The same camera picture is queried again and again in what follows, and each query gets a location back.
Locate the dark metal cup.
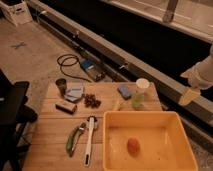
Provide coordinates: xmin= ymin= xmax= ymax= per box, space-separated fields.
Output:
xmin=55 ymin=78 xmax=67 ymax=96

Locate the bunch of dark grapes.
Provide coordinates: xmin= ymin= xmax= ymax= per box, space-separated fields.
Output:
xmin=84 ymin=94 xmax=101 ymax=108

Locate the yellow plastic bin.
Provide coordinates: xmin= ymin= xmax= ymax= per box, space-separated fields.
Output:
xmin=103 ymin=111 xmax=198 ymax=171

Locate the orange egg-shaped fruit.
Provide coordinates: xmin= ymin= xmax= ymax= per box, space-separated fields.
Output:
xmin=127 ymin=138 xmax=140 ymax=155

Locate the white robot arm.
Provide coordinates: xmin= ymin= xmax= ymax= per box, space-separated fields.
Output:
xmin=179 ymin=44 xmax=213 ymax=106

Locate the black chair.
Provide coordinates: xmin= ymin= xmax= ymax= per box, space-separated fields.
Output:
xmin=0 ymin=69 xmax=38 ymax=171

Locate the green plastic bottle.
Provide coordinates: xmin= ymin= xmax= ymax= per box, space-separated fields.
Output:
xmin=131 ymin=91 xmax=144 ymax=110

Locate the white cardboard box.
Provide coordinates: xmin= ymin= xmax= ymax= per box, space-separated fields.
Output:
xmin=0 ymin=0 xmax=32 ymax=26

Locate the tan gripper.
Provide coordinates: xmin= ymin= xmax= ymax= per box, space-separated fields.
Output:
xmin=179 ymin=88 xmax=200 ymax=106

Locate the black cable on floor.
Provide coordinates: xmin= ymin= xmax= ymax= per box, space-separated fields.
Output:
xmin=56 ymin=53 xmax=92 ymax=83

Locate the blue sponge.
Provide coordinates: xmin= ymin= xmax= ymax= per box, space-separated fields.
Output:
xmin=118 ymin=84 xmax=132 ymax=100

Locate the blue and black power box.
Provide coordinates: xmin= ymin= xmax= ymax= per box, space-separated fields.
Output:
xmin=80 ymin=59 xmax=105 ymax=82

